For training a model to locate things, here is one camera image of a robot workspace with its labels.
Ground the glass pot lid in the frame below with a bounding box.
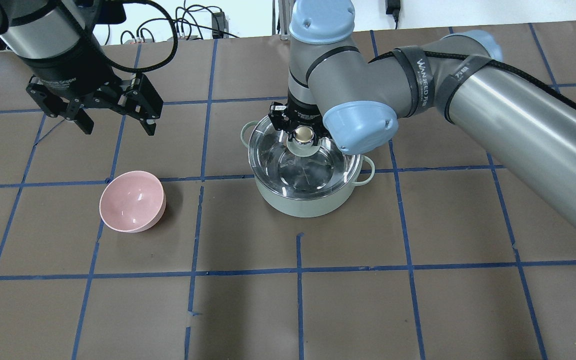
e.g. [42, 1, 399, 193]
[240, 116, 375, 200]

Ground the brown gridded table mat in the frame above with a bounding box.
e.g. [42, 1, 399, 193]
[0, 36, 576, 360]

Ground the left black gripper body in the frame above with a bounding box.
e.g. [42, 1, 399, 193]
[26, 73, 138, 119]

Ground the pink bowl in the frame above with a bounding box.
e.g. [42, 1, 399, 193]
[98, 170, 167, 234]

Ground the black adapter behind table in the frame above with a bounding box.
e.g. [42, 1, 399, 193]
[211, 11, 227, 39]

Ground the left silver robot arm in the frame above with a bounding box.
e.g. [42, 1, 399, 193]
[0, 0, 174, 136]

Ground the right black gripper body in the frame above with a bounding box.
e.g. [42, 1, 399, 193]
[268, 96, 330, 142]

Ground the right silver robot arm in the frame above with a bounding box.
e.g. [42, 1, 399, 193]
[269, 0, 576, 228]

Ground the pale green electric pot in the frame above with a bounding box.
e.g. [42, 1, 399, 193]
[240, 117, 376, 218]

